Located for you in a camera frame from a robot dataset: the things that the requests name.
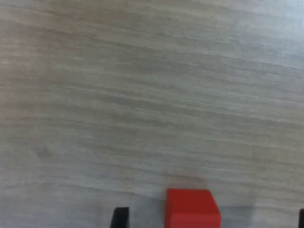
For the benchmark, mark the red cube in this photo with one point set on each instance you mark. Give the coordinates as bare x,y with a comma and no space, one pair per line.
190,209

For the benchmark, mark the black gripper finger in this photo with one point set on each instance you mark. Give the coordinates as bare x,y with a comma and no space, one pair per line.
301,218
120,218

